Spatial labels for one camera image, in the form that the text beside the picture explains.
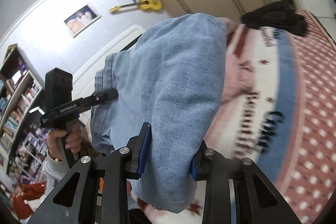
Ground red cloth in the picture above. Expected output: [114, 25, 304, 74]
[12, 181, 46, 220]

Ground striped polka-dot bed blanket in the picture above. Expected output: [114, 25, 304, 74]
[126, 9, 336, 224]

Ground light blue denim pants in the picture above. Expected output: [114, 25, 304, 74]
[90, 13, 227, 213]

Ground black garment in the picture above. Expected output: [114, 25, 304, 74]
[241, 0, 307, 37]

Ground framed wall picture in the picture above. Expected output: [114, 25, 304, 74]
[64, 5, 101, 38]

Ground cluttered bookshelf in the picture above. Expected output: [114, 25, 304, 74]
[1, 45, 47, 205]

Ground grey-sleeved left forearm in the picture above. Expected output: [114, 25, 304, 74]
[42, 151, 70, 196]

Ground black tracker camera box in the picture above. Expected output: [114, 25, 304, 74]
[45, 68, 73, 110]

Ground white headboard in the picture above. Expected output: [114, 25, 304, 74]
[72, 24, 145, 100]

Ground yellow guitar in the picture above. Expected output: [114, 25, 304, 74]
[109, 0, 163, 14]

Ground left hand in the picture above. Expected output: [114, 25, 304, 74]
[47, 122, 82, 161]

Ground pink checked garment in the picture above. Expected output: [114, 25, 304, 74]
[220, 54, 255, 105]

